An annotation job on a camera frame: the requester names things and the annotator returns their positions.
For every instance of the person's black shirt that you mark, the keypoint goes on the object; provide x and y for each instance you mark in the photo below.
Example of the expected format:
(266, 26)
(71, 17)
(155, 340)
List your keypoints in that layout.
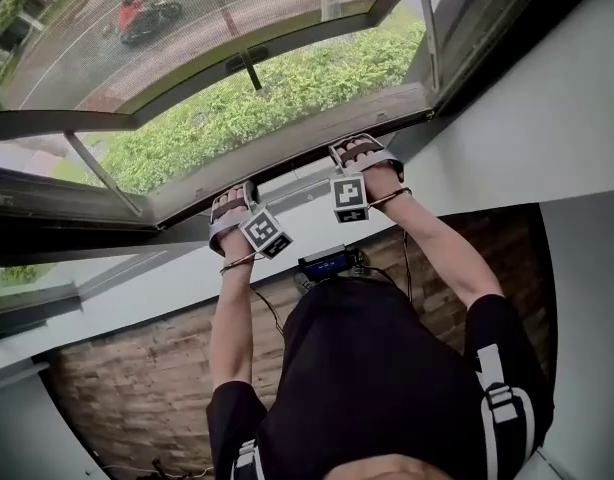
(377, 368)

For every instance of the person's right hand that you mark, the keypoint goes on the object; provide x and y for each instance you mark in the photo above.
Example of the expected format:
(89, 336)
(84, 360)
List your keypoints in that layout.
(356, 146)

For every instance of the black motor scooter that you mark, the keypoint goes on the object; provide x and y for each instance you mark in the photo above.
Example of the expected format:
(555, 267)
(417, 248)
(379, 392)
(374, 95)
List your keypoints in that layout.
(157, 15)

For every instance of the green hedge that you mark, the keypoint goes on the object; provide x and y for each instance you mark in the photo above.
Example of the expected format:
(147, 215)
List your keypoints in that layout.
(237, 113)

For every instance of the grey shoe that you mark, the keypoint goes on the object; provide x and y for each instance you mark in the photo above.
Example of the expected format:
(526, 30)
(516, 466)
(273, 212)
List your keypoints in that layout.
(359, 269)
(302, 282)

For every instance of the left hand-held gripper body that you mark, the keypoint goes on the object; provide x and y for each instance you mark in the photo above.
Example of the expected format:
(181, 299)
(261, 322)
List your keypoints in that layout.
(264, 235)

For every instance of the person's left forearm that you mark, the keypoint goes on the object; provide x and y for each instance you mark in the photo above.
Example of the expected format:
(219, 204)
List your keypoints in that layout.
(232, 318)

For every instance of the person's right forearm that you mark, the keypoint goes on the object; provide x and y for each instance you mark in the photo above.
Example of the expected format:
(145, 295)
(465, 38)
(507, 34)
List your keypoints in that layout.
(437, 238)

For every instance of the grey mesh insect screen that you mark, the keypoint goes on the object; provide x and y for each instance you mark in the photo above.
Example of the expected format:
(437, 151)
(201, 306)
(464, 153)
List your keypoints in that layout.
(287, 155)

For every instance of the black device with blue screen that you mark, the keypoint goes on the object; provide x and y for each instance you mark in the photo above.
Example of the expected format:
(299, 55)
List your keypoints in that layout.
(327, 263)

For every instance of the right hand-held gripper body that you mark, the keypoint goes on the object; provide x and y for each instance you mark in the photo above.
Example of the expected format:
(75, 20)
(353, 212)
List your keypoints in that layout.
(348, 193)

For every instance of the dark framed window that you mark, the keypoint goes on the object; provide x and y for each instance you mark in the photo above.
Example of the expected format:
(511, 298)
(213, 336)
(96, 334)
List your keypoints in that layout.
(482, 43)

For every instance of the person's left hand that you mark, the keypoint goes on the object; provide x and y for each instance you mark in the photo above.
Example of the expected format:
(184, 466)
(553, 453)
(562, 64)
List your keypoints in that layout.
(237, 199)

